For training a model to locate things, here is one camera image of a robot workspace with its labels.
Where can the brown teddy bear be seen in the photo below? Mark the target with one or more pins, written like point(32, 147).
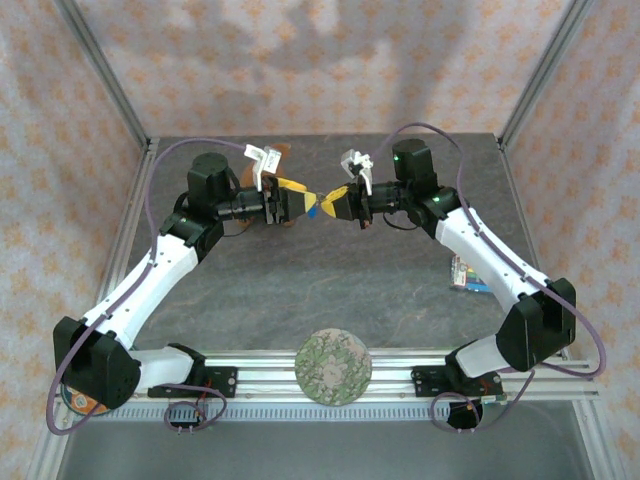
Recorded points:
point(249, 176)

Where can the aluminium frame post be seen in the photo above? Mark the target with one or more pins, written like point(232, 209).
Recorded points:
point(105, 75)
point(542, 75)

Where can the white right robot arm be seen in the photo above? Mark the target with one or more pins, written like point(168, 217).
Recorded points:
point(490, 260)

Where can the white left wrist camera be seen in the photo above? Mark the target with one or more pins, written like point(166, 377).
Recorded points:
point(261, 162)

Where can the round floral coaster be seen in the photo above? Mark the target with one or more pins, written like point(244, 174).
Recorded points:
point(332, 365)

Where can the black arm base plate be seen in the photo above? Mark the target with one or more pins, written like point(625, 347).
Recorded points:
point(430, 380)
point(220, 382)

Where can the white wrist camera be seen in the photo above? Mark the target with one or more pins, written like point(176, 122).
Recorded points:
point(357, 167)
point(261, 162)

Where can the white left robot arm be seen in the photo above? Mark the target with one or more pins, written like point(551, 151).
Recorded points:
point(145, 285)

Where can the blue-capped key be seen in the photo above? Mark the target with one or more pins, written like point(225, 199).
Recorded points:
point(312, 213)

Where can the colourful crayon box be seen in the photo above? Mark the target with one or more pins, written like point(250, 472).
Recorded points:
point(467, 277)

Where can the round colourful disc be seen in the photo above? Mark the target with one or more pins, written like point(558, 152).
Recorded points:
point(75, 402)

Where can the aluminium table side rail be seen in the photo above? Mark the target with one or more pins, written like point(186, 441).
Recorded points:
point(520, 220)
point(127, 225)

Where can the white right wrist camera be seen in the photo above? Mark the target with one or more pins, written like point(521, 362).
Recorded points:
point(357, 167)

